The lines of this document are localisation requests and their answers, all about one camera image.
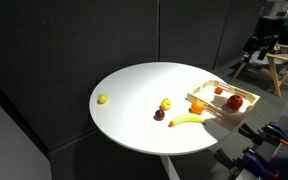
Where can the white table pedestal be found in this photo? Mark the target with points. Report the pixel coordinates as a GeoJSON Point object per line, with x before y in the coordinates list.
{"type": "Point", "coordinates": [170, 168]}

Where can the yellow banana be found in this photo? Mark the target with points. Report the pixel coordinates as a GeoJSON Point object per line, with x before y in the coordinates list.
{"type": "Point", "coordinates": [186, 119]}

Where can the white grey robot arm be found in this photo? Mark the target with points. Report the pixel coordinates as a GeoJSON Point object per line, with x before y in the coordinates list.
{"type": "Point", "coordinates": [277, 8]}

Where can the purple black spring clamp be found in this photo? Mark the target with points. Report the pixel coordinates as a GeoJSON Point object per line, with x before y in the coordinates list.
{"type": "Point", "coordinates": [270, 133]}
{"type": "Point", "coordinates": [250, 163]}

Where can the wooden stool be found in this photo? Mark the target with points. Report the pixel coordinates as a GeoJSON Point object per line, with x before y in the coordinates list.
{"type": "Point", "coordinates": [277, 63]}

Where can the yellow orange peach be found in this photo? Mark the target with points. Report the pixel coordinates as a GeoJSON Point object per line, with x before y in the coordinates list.
{"type": "Point", "coordinates": [165, 104]}

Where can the red apple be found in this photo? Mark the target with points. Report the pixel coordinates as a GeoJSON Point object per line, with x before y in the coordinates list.
{"type": "Point", "coordinates": [234, 102]}

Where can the light wooden slatted box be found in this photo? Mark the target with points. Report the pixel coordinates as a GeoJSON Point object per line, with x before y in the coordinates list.
{"type": "Point", "coordinates": [217, 111]}

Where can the small red strawberry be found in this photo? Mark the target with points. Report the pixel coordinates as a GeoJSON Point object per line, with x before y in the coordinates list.
{"type": "Point", "coordinates": [218, 90]}

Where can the orange fruit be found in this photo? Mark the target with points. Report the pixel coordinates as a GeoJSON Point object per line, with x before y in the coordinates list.
{"type": "Point", "coordinates": [197, 106]}

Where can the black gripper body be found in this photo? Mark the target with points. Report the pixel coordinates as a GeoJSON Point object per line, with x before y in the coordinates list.
{"type": "Point", "coordinates": [254, 45]}

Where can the small yellow lemon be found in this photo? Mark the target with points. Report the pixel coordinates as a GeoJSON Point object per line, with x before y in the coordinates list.
{"type": "Point", "coordinates": [102, 98]}

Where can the dark purple plum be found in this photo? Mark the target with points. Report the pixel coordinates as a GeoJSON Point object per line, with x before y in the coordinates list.
{"type": "Point", "coordinates": [159, 114]}

